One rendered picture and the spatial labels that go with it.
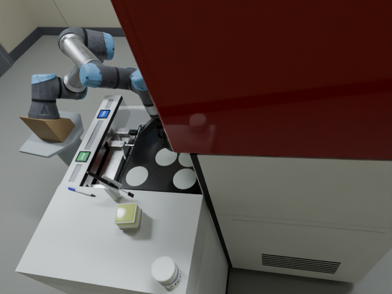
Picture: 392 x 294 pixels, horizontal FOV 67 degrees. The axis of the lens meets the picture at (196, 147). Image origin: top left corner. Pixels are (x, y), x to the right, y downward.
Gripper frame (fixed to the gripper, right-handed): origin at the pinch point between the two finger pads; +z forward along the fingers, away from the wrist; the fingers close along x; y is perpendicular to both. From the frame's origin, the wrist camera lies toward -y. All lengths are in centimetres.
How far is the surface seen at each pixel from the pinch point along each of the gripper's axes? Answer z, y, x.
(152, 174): 9.4, -11.2, -4.4
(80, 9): 4, -181, 282
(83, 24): 23, -191, 287
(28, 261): 4, -47, -45
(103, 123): -3.2, -38.2, 20.1
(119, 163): 8.2, -29.4, 3.7
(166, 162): 9.2, -5.9, 1.7
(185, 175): 11.2, 3.5, -5.0
